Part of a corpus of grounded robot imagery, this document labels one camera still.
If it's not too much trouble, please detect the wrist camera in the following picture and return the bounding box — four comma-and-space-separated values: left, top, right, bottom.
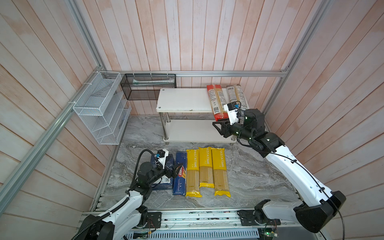
224, 101, 241, 125
155, 149, 169, 169

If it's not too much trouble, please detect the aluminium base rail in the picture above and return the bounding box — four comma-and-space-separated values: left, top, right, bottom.
74, 206, 325, 233

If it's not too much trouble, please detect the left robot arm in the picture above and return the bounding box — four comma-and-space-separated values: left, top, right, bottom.
72, 149, 183, 240

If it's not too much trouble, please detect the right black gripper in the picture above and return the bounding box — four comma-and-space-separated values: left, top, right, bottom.
213, 118, 255, 145

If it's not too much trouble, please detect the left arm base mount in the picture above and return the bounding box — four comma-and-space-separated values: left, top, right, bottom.
134, 212, 162, 229

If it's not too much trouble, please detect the black wire mesh basket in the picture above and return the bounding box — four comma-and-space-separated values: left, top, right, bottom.
120, 73, 177, 101

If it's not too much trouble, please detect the yellow pastatime spaghetti pack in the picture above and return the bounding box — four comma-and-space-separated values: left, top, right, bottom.
212, 148, 231, 198
186, 150, 202, 198
199, 147, 215, 188

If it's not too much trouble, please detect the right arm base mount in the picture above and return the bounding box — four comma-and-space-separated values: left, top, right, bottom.
237, 210, 281, 226

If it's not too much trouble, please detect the narrow blue Barilla spaghetti box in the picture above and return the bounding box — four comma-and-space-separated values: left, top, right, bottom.
173, 152, 187, 196

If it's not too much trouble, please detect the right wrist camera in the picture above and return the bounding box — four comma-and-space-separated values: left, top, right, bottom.
224, 101, 241, 125

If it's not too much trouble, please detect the red clear spaghetti pack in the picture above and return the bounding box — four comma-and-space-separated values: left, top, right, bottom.
207, 85, 229, 121

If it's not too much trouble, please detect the blue clear spaghetti pack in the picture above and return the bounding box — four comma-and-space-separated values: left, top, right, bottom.
227, 85, 249, 110

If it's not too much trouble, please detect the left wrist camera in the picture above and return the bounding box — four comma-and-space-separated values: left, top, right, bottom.
155, 149, 169, 169

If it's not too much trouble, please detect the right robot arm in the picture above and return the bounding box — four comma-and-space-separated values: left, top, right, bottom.
213, 102, 346, 233

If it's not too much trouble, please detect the white wire mesh rack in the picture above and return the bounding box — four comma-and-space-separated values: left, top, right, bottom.
73, 72, 132, 145

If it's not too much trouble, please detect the white two-tier shelf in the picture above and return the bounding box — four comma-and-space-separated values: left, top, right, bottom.
156, 88, 236, 144

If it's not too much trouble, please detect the wide blue Barilla pasta box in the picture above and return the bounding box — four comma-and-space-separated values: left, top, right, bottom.
151, 154, 175, 191

